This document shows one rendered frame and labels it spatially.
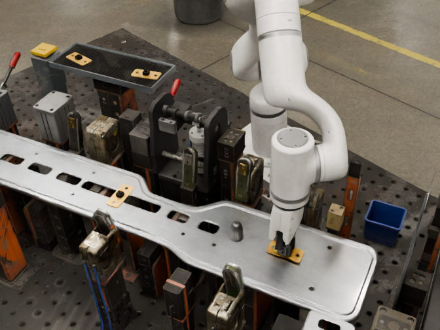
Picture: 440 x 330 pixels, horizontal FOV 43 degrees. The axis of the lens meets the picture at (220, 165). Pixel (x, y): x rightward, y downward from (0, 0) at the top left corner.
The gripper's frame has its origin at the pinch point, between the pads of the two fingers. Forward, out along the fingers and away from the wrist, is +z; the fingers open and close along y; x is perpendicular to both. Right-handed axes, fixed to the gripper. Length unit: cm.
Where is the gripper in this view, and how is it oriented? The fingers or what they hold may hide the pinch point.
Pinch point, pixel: (286, 245)
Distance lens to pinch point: 131.7
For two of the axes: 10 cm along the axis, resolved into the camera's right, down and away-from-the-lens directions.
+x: 9.0, 2.7, -3.5
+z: 0.4, 7.5, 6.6
